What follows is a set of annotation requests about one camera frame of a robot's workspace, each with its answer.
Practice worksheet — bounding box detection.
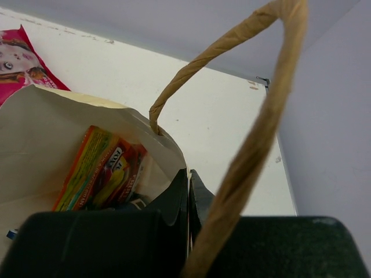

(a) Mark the large red snack bag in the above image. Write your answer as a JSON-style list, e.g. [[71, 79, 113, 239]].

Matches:
[[0, 26, 69, 104]]

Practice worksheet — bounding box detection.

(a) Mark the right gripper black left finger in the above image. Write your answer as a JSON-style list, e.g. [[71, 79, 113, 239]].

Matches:
[[1, 169, 188, 277]]

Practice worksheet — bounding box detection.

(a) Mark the brown paper bag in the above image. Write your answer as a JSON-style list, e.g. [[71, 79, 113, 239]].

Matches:
[[1, 1, 308, 277]]

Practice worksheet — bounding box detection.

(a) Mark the orange yellow candy packet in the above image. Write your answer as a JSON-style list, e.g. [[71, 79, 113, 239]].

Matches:
[[53, 126, 147, 211]]

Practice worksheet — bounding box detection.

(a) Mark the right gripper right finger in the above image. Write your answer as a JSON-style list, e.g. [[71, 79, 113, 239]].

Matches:
[[190, 169, 369, 278]]

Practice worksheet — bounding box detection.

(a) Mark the blue white snack bag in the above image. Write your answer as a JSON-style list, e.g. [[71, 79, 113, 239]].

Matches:
[[6, 229, 18, 240]]

